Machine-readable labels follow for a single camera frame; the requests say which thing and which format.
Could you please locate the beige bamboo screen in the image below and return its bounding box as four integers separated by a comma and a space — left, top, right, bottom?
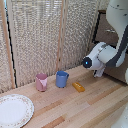
0, 0, 111, 94

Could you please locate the blue cup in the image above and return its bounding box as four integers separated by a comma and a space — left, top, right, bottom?
55, 70, 70, 89

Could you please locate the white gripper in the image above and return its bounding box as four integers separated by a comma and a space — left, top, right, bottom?
93, 66, 107, 79

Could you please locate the white patterned plate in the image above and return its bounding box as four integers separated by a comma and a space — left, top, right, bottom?
0, 93, 35, 128

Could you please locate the wooden screen post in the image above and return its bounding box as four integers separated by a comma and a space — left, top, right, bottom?
0, 0, 17, 90

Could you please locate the yellow rectangular block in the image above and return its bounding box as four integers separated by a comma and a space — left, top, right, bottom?
72, 81, 86, 93

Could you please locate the short silver drawer handle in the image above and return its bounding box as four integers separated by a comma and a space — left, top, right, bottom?
105, 28, 118, 34

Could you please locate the brown drawer with short handle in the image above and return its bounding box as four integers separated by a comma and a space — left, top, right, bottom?
95, 12, 120, 48

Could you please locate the brown drawer cabinet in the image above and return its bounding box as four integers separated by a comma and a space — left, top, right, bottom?
87, 9, 128, 84

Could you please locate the pink cup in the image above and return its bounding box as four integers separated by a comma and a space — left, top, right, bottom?
35, 72, 49, 93

